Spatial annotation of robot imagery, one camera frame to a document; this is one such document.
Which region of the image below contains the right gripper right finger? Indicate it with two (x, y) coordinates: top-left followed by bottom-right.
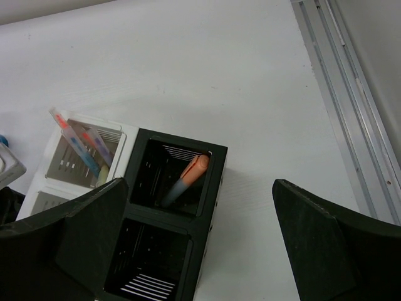
(272, 179), (400, 300)

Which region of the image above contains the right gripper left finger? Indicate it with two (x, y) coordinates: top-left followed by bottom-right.
(1, 178), (128, 300)

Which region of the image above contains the blue pen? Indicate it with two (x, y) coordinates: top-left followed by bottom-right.
(61, 127), (100, 178)

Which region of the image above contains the grey purple pen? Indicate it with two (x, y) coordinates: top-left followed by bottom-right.
(89, 129), (113, 167)

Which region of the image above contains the orange capped glue stick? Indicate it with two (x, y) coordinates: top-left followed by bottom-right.
(160, 154), (210, 208)

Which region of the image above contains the white slotted pen holder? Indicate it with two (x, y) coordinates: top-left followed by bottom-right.
(16, 110), (139, 220)

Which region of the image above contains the black slotted pen holder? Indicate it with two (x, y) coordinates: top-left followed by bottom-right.
(99, 129), (227, 300)

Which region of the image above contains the blue lidded jar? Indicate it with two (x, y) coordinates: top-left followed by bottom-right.
(0, 135), (9, 147)

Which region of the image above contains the aluminium right rail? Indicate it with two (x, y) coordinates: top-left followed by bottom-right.
(291, 1), (400, 225)

